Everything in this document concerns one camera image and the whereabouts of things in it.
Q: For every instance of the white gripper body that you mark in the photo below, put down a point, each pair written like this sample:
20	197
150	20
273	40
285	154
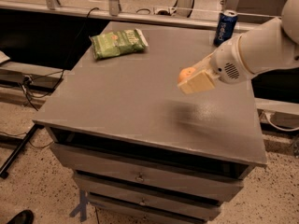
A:
224	63

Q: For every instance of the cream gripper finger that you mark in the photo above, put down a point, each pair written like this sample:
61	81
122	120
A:
203	63
198	81

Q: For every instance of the orange fruit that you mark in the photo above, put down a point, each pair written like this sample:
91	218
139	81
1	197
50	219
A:
186	72

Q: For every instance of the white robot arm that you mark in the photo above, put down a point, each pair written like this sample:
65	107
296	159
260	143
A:
272	45

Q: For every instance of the green jalapeno chip bag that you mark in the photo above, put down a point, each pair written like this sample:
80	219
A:
115	44

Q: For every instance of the blue pepsi can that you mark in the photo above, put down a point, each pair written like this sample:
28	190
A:
226	24

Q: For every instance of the grey drawer cabinet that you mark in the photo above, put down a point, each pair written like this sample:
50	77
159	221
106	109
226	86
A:
131	106

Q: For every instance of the top grey drawer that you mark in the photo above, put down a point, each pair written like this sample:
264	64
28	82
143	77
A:
148	173

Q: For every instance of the grey drawer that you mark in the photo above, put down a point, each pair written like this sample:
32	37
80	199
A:
146	197
144	213
148	173

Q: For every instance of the middle grey drawer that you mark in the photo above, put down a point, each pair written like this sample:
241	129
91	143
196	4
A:
146	197

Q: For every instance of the bottom grey drawer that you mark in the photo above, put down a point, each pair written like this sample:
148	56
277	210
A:
144	213

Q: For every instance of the black metal stand leg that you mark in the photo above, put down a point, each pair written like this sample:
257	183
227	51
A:
19	144

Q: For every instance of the black shoe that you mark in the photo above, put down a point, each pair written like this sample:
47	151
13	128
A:
24	217

